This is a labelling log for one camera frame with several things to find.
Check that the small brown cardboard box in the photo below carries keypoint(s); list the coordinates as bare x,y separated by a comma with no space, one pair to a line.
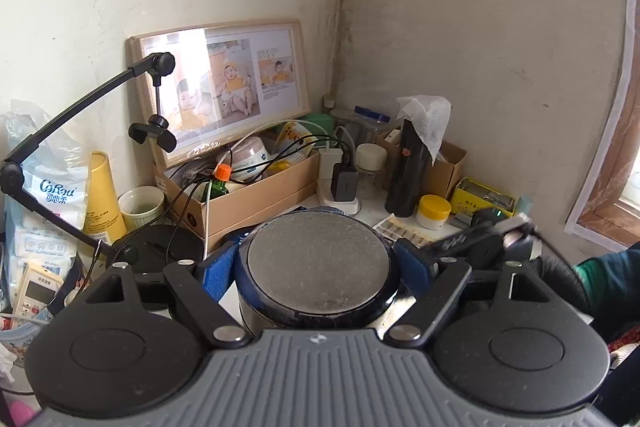
447,172

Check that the white power strip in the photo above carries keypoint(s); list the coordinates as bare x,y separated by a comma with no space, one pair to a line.
350,206

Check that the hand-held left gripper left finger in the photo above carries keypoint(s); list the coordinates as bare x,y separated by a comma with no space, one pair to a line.
217,274

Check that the black thermos bottle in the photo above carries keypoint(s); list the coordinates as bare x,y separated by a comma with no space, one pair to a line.
407,177

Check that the white charger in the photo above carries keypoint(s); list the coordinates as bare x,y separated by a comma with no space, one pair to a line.
329,162

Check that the wooden window frame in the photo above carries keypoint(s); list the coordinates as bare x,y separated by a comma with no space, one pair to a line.
610,157

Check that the white round jar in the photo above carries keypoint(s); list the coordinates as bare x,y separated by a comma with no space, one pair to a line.
250,157

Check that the glass jar white cap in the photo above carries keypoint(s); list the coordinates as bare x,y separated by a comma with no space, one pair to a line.
371,155

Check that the light blue tube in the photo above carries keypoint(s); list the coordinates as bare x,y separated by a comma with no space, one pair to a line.
524,206

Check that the yellow lid cream jar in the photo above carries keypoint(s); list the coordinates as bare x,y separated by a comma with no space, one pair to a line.
434,207

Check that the person's right hand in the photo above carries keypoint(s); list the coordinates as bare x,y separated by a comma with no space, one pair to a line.
560,279

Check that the long tan cardboard box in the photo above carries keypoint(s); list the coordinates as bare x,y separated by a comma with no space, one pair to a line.
260,197

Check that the white remote control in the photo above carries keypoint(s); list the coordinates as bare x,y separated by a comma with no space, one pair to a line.
37,289

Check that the green bottle orange cap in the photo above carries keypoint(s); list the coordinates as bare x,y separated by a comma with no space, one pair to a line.
218,187

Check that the stainless steel container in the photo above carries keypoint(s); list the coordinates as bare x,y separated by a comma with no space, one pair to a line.
317,257

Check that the yellow paper tube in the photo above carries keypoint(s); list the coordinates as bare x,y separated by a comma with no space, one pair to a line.
102,197

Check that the plastic tissue pack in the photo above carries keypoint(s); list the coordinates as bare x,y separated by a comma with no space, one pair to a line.
50,192

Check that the wooden photo frame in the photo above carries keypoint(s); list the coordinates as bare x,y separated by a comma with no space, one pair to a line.
240,67

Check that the white wipe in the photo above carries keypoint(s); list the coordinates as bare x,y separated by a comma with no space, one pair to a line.
430,117

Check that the clear jar blue lid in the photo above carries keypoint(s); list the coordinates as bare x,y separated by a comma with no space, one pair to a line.
372,113

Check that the red patterned cloth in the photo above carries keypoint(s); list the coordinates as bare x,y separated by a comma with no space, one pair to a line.
622,342

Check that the black phone holder stand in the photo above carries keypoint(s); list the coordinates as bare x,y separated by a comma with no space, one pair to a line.
75,104

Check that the black charger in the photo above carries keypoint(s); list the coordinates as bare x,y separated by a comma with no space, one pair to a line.
344,182

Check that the small grey block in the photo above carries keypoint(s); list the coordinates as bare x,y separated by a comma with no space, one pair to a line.
462,221

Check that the pale green cup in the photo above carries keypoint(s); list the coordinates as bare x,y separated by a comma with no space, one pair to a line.
142,209

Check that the yellow tin box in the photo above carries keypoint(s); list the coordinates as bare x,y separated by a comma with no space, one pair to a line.
470,202

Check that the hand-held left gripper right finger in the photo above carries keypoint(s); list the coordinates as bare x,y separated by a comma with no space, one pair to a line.
412,264

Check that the striped towel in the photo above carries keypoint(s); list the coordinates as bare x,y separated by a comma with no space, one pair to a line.
400,229

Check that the green box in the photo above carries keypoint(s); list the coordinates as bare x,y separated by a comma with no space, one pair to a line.
320,122

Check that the yellow cartoon pouch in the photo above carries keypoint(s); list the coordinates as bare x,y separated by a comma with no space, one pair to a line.
295,132

